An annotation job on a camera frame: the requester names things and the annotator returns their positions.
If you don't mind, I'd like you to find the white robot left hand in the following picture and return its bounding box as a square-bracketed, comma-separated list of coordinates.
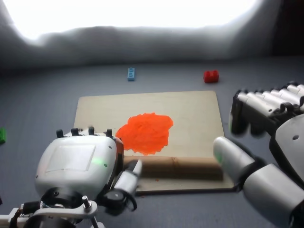
[35, 127, 143, 216]

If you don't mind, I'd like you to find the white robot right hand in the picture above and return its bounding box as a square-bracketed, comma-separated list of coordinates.
[212, 81, 304, 228]

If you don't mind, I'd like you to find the wooden rolling pin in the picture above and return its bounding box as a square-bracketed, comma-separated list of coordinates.
[123, 156, 224, 182]

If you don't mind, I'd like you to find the grey table cloth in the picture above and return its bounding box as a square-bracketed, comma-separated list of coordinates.
[0, 56, 304, 228]

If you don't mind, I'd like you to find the orange play dough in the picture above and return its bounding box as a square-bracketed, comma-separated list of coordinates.
[115, 113, 174, 156]

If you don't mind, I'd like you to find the light wooden board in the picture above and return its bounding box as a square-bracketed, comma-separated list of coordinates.
[72, 90, 236, 197]

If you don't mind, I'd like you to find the blue toy brick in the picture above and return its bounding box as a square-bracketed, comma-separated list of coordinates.
[127, 67, 138, 82]

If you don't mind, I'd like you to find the red toy brick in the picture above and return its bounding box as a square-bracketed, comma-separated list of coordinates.
[203, 70, 220, 84]

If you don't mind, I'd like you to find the white backdrop sheet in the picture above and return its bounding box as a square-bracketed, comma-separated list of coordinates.
[0, 0, 304, 72]

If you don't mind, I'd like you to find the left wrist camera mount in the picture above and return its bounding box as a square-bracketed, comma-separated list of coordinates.
[7, 195, 105, 228]

